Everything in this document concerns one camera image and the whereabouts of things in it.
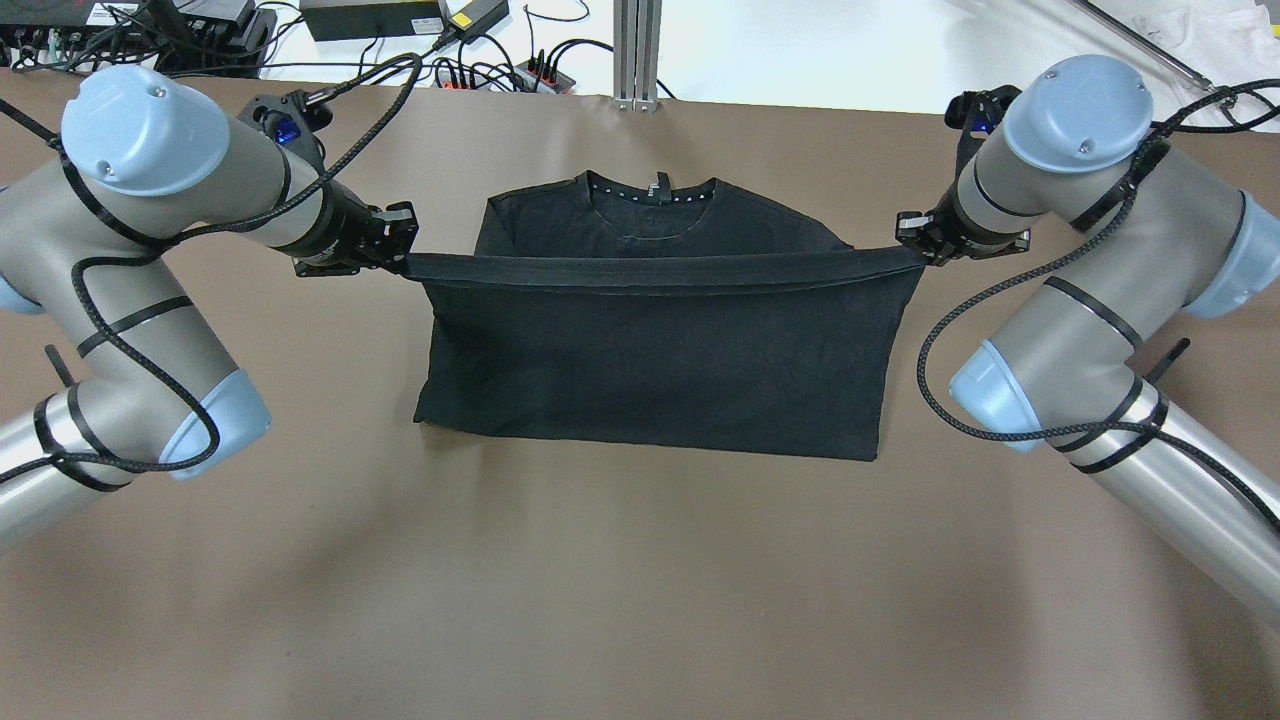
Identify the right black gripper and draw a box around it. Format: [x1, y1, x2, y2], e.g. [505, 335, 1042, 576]
[895, 195, 1030, 266]

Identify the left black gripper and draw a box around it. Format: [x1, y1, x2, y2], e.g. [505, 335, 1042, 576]
[294, 197, 419, 278]

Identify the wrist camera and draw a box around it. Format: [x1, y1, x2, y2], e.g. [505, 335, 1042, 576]
[943, 85, 1021, 136]
[237, 90, 333, 158]

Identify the black power adapter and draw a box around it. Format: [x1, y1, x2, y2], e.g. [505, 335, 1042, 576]
[300, 1, 447, 42]

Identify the red power strip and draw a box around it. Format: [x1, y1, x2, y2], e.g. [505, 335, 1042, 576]
[428, 58, 579, 95]

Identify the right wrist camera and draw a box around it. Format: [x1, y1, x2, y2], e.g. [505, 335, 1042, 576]
[943, 85, 1021, 136]

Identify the black printed t-shirt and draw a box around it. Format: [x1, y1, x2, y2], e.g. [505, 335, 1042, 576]
[406, 170, 925, 461]

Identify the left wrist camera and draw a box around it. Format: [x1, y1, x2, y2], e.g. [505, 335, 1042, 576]
[237, 90, 333, 158]

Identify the aluminium frame post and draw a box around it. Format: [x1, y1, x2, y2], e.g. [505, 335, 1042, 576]
[612, 0, 663, 113]

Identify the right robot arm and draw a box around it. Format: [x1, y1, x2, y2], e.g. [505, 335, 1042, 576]
[895, 55, 1279, 625]

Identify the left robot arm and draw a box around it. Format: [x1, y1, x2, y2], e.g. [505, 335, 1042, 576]
[3, 65, 417, 551]

